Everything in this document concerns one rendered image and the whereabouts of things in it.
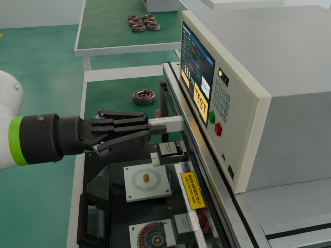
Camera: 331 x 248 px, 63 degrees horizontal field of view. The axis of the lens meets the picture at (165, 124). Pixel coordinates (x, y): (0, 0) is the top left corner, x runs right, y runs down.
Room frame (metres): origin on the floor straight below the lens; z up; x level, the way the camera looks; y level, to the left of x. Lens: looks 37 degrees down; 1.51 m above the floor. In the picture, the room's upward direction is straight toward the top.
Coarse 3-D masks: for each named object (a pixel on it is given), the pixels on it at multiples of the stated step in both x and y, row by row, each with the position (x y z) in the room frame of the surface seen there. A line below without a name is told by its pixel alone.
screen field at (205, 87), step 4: (196, 68) 0.58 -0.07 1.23; (196, 72) 0.58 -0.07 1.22; (196, 76) 0.58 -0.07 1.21; (200, 76) 0.55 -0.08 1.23; (200, 80) 0.55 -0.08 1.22; (204, 80) 0.52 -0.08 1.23; (200, 84) 0.54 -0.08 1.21; (204, 84) 0.52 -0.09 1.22; (204, 88) 0.52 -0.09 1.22; (208, 88) 0.49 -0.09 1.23; (204, 92) 0.51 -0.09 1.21; (208, 92) 0.49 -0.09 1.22; (208, 96) 0.49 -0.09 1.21
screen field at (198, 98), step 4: (196, 84) 0.58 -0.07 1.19; (196, 88) 0.57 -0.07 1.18; (196, 92) 0.57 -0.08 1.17; (200, 92) 0.54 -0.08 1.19; (196, 96) 0.57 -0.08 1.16; (200, 96) 0.54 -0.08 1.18; (196, 100) 0.57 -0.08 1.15; (200, 100) 0.53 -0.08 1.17; (204, 100) 0.51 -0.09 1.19; (200, 104) 0.53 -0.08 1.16; (204, 104) 0.51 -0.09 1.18; (200, 108) 0.53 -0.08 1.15; (204, 108) 0.50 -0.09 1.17; (200, 112) 0.53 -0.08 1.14; (204, 112) 0.50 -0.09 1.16; (204, 116) 0.50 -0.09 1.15; (204, 120) 0.50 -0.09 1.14
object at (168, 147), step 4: (160, 144) 0.66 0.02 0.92; (164, 144) 0.66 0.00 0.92; (168, 144) 0.66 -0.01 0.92; (172, 144) 0.66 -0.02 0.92; (176, 144) 0.66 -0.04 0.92; (160, 148) 0.64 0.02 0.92; (164, 148) 0.64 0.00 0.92; (168, 148) 0.64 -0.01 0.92; (172, 148) 0.64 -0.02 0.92; (176, 148) 0.64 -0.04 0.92; (156, 152) 0.67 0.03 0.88; (160, 152) 0.62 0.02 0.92; (164, 152) 0.62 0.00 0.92; (168, 152) 0.62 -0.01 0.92; (172, 152) 0.62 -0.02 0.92; (176, 152) 0.62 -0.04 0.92; (180, 152) 0.65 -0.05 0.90; (152, 156) 0.64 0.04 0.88; (156, 156) 0.64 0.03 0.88; (160, 156) 0.61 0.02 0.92; (164, 156) 0.61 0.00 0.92
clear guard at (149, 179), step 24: (120, 168) 0.42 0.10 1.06; (144, 168) 0.42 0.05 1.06; (168, 168) 0.42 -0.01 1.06; (192, 168) 0.42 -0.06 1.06; (96, 192) 0.38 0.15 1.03; (120, 192) 0.35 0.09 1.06; (144, 192) 0.35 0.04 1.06; (168, 192) 0.35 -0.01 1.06; (96, 216) 0.32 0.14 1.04; (120, 216) 0.30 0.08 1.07; (144, 216) 0.30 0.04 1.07; (168, 216) 0.30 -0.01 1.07; (192, 216) 0.30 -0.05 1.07; (216, 216) 0.30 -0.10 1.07; (120, 240) 0.25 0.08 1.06; (144, 240) 0.25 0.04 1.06; (168, 240) 0.25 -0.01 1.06; (192, 240) 0.25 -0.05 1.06; (216, 240) 0.25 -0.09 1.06
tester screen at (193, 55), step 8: (184, 32) 0.71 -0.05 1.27; (184, 40) 0.70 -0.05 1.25; (192, 40) 0.63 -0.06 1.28; (184, 48) 0.70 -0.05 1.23; (192, 48) 0.63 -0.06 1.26; (200, 48) 0.57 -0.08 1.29; (184, 56) 0.69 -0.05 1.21; (192, 56) 0.62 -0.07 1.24; (200, 56) 0.56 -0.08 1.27; (184, 64) 0.69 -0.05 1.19; (192, 64) 0.62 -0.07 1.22; (200, 64) 0.56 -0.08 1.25; (208, 64) 0.51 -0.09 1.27; (184, 72) 0.69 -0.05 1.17; (192, 72) 0.61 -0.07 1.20; (200, 72) 0.55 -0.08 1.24; (208, 72) 0.50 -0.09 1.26; (184, 80) 0.68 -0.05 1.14; (192, 80) 0.61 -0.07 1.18; (208, 80) 0.50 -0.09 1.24; (192, 88) 0.60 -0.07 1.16; (200, 88) 0.54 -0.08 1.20; (192, 96) 0.60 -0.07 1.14
